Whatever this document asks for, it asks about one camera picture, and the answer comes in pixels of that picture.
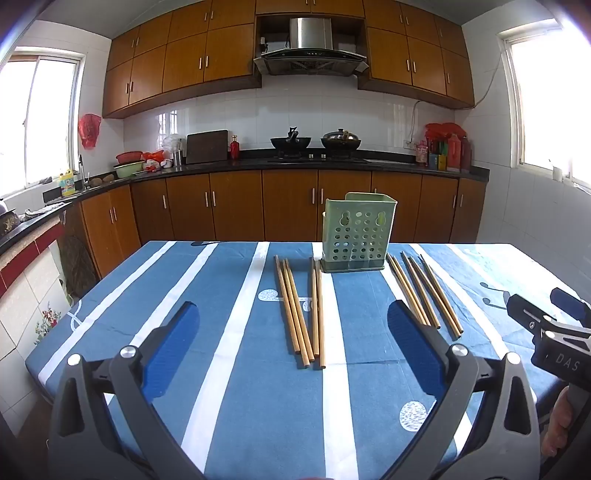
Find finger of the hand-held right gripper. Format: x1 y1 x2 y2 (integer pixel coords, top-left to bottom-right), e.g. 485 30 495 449
505 294 555 334
550 287 591 326

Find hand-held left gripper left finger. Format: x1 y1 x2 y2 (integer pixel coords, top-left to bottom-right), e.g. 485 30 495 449
48 301 204 480

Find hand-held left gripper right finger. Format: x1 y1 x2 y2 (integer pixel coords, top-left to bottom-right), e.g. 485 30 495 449
383 300 541 480

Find wooden chopstick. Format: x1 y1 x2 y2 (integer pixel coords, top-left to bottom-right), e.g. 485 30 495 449
391 254 441 330
309 257 320 361
387 254 430 328
274 255 300 356
315 258 327 370
279 259 310 370
401 251 455 335
284 257 317 363
419 254 464 334
407 257 461 341

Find green perforated utensil holder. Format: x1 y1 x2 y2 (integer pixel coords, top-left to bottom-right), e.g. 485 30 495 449
321 192 398 274

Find person's right hand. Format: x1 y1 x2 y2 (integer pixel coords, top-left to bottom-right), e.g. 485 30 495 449
541 387 574 459

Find blue white striped tablecloth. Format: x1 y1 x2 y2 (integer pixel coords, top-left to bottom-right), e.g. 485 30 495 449
25 240 591 480

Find group of condiment bottles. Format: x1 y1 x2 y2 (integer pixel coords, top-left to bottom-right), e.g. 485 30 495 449
416 134 472 173

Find green basin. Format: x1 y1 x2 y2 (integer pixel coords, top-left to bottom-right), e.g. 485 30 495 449
113 161 145 179

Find brown wooden lower cabinets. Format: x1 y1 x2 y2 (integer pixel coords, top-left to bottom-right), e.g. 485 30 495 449
60 168 488 296

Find black kitchen countertop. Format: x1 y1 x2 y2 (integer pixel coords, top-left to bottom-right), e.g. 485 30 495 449
0 150 490 254

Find dark cutting board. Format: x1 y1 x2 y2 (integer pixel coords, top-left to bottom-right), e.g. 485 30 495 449
185 130 229 164

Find gas stove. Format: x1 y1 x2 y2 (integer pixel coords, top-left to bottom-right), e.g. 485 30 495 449
268 152 370 164

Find black pot with lid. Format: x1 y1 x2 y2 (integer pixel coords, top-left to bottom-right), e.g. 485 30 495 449
321 129 362 151

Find red plastic bag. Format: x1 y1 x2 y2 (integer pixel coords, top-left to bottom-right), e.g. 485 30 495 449
78 113 102 149

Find black wok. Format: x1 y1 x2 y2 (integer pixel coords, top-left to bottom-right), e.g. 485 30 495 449
270 127 312 151

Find steel range hood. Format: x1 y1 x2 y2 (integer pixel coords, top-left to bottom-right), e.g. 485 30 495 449
253 17 369 77

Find window with white frame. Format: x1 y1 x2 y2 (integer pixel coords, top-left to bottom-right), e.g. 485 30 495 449
498 18 591 185

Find window with sliding frame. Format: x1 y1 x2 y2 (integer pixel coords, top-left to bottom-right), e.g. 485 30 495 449
0 55 88 199

